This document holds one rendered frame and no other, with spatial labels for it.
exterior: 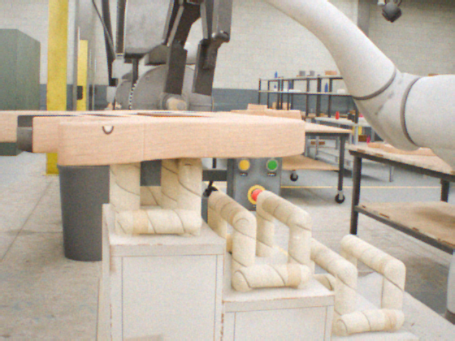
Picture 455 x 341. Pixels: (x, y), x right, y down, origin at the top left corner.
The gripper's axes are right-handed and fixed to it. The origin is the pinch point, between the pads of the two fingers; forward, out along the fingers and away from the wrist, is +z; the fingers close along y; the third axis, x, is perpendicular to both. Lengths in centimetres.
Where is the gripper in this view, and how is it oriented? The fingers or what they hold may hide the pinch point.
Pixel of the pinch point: (188, 75)
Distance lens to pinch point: 88.8
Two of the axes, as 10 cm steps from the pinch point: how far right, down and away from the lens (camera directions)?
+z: -1.3, 9.9, 0.4
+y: -6.1, -1.1, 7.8
